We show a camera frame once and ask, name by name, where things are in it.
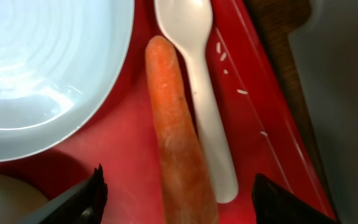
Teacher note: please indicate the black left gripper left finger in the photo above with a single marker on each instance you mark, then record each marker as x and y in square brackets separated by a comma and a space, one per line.
[83, 203]

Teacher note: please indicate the orange carrot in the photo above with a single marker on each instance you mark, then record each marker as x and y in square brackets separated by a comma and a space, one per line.
[187, 193]

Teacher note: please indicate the white plastic spoon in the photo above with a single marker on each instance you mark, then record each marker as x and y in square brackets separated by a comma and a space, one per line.
[187, 25]

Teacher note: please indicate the grey dishwasher rack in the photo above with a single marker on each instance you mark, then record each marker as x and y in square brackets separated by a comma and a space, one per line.
[325, 50]

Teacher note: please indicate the light blue plate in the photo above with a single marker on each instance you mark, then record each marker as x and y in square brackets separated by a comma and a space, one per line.
[59, 60]

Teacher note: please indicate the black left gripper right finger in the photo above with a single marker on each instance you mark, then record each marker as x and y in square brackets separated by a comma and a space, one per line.
[275, 205]

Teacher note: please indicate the red serving tray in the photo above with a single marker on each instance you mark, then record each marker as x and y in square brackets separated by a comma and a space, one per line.
[261, 132]

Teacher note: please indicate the mint green bowl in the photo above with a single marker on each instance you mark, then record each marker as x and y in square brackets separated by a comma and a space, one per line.
[18, 199]

